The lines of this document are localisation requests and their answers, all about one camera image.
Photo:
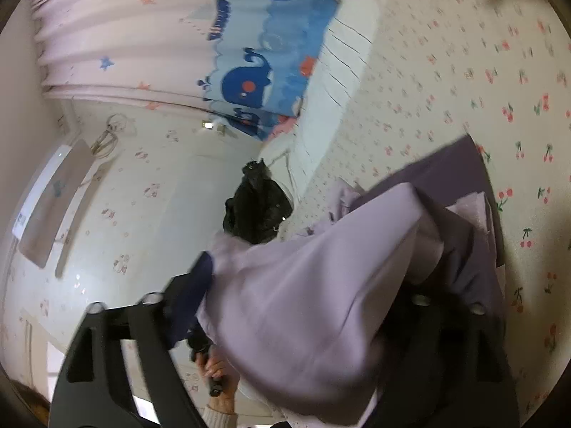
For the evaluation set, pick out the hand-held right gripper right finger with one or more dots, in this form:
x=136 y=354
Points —
x=446 y=356

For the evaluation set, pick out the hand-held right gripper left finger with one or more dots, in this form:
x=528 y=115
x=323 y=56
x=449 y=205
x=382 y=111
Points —
x=198 y=287

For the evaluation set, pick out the purple two-tone jacket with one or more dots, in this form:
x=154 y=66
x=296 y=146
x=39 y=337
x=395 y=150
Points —
x=312 y=298

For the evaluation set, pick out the person's left forearm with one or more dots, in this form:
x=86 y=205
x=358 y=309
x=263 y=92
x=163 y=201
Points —
x=218 y=417

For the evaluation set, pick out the person's left hand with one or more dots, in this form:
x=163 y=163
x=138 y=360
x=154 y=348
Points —
x=225 y=372

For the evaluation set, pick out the black jacket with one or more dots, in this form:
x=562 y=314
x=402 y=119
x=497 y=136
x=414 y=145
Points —
x=256 y=209

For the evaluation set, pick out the white air conditioner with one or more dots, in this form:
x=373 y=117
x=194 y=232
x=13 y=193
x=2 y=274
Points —
x=49 y=200

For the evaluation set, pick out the pink cloth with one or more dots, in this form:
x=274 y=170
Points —
x=285 y=125

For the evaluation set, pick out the white striped quilt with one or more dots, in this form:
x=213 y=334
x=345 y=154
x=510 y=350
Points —
x=330 y=80

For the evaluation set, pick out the pink whale-print curtain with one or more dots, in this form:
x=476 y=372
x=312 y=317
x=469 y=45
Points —
x=134 y=31

